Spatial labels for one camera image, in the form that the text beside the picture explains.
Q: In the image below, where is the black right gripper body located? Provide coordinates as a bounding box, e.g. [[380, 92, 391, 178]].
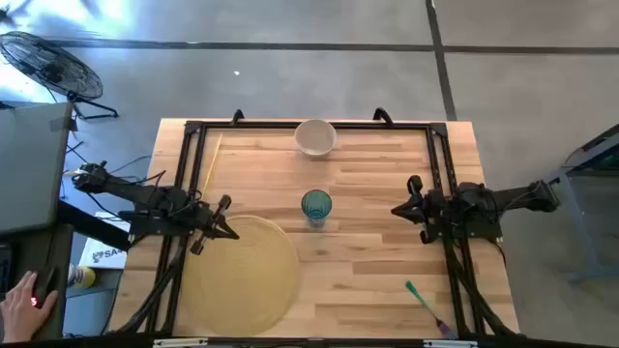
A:
[[407, 174, 444, 246]]

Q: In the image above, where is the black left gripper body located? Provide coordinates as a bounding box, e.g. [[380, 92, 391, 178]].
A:
[[190, 194, 233, 256]]

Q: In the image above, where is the iridescent teal purple fork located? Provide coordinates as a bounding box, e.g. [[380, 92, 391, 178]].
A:
[[404, 279, 458, 341]]

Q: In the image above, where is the teal glass tumbler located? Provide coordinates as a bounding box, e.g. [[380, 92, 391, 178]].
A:
[[300, 188, 334, 229]]

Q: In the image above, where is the white bowl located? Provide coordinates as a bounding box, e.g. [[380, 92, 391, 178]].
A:
[[293, 118, 339, 158]]

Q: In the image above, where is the round woven yellow placemat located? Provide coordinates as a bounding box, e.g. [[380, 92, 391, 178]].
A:
[[181, 215, 302, 338]]

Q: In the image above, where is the wooden chopstick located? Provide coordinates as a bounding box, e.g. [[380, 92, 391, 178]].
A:
[[200, 132, 224, 198]]

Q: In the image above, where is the white printed cardboard box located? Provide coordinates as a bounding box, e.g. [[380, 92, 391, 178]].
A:
[[78, 211, 132, 271]]

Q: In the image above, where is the black diagonal bar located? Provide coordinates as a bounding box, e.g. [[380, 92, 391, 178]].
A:
[[56, 199, 133, 252]]

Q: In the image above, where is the yellow bottle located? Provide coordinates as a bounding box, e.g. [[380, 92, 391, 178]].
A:
[[67, 263, 97, 290]]

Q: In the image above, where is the grey metal table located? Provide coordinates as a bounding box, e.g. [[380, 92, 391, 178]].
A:
[[533, 123, 619, 285]]

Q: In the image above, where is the black computer mouse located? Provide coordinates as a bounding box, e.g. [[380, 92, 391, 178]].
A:
[[30, 264, 60, 310]]

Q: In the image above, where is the large grey panel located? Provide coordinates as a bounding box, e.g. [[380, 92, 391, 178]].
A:
[[0, 101, 74, 237]]

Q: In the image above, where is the dark grey desk top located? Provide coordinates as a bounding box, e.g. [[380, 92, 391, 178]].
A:
[[0, 222, 74, 342]]

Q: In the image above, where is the person's hand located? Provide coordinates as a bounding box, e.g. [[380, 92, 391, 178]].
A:
[[0, 270, 59, 344]]

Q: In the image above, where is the black keyboard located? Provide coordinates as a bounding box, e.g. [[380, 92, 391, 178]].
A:
[[0, 244, 12, 297]]

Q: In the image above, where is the black floor fan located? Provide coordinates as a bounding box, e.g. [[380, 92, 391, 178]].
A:
[[0, 30, 120, 121]]

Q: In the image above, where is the black metal table frame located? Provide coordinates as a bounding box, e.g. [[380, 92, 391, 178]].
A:
[[144, 119, 485, 339]]

